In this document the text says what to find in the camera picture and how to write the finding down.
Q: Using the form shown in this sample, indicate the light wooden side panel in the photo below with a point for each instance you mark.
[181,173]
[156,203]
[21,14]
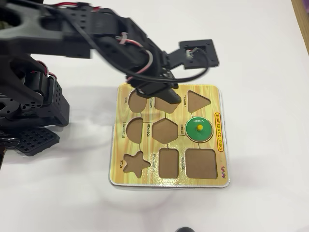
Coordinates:
[303,19]

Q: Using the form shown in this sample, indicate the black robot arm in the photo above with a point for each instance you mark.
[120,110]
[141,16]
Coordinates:
[72,31]

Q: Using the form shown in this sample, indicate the wooden shapes puzzle board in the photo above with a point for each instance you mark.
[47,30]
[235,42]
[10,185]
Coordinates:
[205,104]

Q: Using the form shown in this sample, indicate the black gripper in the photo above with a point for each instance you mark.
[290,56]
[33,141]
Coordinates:
[166,94]

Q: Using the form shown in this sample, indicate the green round puzzle piece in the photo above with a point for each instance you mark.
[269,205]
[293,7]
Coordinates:
[199,129]

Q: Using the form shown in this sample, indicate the dark round object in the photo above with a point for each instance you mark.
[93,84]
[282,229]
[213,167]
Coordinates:
[184,229]

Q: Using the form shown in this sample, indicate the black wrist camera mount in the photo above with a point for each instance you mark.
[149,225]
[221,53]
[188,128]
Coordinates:
[200,53]

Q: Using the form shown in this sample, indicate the black grid clamp plate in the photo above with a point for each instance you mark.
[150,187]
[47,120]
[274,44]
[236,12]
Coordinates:
[36,141]

